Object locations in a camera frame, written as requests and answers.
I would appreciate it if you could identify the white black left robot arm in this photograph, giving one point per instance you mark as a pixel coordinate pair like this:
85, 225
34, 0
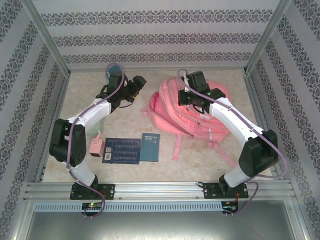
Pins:
95, 110

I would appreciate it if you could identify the aluminium mounting rail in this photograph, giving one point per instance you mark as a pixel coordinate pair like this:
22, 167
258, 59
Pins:
160, 190

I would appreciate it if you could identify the small circuit board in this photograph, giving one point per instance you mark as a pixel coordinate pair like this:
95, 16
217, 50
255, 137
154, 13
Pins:
230, 206
92, 205

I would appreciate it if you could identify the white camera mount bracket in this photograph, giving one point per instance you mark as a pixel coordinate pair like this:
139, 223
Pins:
186, 82

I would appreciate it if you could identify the teal snap wallet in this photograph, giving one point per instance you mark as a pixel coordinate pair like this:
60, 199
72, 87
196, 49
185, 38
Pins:
115, 68

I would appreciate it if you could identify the pink student backpack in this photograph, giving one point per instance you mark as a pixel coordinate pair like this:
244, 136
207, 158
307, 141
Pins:
170, 120

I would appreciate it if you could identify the mint green pencil case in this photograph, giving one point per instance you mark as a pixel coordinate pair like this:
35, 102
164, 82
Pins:
96, 127

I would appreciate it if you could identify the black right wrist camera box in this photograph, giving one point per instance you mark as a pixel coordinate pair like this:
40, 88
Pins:
197, 81

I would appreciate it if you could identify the navy blue printed booklet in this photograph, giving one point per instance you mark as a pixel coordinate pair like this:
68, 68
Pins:
122, 151

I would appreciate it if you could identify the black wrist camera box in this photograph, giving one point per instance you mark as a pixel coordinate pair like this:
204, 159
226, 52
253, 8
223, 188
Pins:
116, 80
197, 81

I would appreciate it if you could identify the grey metal panel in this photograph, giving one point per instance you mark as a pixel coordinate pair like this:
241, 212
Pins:
160, 227

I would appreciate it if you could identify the teal notebook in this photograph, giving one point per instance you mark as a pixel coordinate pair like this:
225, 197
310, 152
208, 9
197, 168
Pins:
150, 147

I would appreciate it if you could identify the aluminium table edge rail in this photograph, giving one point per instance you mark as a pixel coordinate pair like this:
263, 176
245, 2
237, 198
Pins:
258, 100
62, 90

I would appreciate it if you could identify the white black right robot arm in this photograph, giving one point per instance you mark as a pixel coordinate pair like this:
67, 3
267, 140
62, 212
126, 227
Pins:
230, 120

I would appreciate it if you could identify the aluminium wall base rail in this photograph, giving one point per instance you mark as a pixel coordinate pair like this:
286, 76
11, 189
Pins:
82, 69

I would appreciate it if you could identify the pink square bottle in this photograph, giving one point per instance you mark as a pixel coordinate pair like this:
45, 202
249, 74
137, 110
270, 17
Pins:
96, 147

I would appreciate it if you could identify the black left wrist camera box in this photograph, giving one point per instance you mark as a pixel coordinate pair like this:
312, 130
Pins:
116, 80

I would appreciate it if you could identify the aluminium frame post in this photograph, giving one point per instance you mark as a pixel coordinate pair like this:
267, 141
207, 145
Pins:
46, 37
267, 37

